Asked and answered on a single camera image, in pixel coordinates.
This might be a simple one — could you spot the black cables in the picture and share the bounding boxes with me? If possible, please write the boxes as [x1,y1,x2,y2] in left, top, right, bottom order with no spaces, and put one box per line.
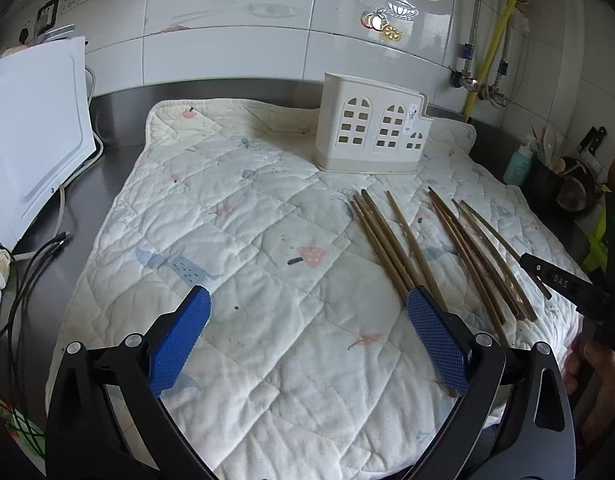
[0,231,74,441]

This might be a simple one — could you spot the black-handled kitchen knife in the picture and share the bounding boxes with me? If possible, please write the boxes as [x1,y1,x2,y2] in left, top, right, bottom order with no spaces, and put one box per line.
[577,126,608,156]

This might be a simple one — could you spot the white microwave oven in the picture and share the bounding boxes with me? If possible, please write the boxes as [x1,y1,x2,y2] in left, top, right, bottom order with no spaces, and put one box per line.
[0,37,96,250]

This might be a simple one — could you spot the yellow gas hose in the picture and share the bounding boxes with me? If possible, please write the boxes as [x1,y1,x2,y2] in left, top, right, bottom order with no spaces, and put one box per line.
[461,0,525,123]

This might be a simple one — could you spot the teal soap bottle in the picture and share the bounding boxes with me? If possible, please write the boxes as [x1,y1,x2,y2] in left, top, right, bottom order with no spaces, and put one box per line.
[503,144,533,186]

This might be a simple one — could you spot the braided metal hose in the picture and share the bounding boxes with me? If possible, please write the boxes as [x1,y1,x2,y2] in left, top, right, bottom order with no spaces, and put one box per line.
[449,0,489,92]
[489,0,534,108]

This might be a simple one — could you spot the person's right hand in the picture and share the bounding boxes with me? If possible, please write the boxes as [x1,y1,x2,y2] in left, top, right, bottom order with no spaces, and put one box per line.
[562,335,615,440]

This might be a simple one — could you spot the black utensil container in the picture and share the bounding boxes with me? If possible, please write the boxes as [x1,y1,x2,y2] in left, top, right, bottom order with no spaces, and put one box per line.
[521,157,598,219]

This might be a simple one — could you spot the green plastic rack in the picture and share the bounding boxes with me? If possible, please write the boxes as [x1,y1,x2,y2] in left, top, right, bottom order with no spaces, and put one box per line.
[582,183,610,273]

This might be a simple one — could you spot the white quilted patterned mat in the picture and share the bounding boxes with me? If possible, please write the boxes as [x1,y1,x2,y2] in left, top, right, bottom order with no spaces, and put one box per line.
[54,99,579,479]

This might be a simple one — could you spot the wall power socket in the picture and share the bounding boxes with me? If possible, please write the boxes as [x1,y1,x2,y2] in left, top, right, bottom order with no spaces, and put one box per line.
[34,0,60,38]

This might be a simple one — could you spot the left braided metal hose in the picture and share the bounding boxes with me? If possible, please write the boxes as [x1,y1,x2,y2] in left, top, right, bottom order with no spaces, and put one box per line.
[449,0,489,92]

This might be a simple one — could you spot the white house-shaped utensil holder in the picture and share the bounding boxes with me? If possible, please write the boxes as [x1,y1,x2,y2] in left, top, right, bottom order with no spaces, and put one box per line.
[314,73,433,174]

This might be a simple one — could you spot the right braided metal hose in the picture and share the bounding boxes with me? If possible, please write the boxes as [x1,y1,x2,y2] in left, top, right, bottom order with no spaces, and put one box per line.
[489,0,534,108]

